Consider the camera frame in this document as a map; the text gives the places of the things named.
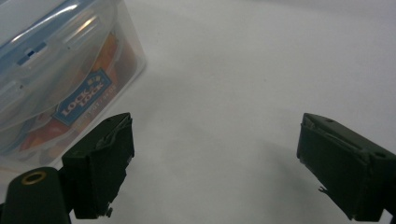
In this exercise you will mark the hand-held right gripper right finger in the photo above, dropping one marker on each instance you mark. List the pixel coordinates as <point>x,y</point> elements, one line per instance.
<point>342,168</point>

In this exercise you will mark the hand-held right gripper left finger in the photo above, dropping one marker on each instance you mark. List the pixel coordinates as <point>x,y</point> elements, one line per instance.
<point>99,161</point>

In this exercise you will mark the clear plastic food container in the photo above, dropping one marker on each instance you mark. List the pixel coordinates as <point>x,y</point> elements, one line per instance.
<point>56,77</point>

